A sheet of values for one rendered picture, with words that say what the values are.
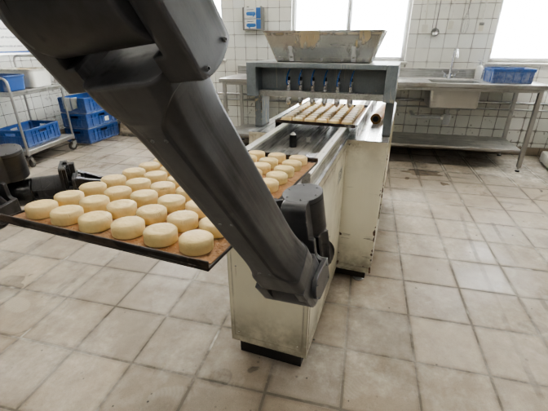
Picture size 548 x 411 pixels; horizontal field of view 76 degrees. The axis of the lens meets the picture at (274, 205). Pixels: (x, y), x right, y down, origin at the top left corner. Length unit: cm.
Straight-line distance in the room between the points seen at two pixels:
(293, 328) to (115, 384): 77
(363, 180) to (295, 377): 97
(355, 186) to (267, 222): 154
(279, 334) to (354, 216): 76
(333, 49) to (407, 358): 144
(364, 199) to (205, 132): 166
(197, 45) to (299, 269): 29
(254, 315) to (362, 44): 128
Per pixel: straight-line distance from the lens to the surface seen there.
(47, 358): 198
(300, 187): 50
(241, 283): 144
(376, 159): 181
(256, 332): 158
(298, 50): 186
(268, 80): 194
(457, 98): 435
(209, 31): 21
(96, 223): 62
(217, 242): 55
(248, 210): 31
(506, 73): 451
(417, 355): 183
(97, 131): 556
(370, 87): 183
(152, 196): 70
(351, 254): 205
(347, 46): 180
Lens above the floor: 127
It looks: 25 degrees down
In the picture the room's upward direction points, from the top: straight up
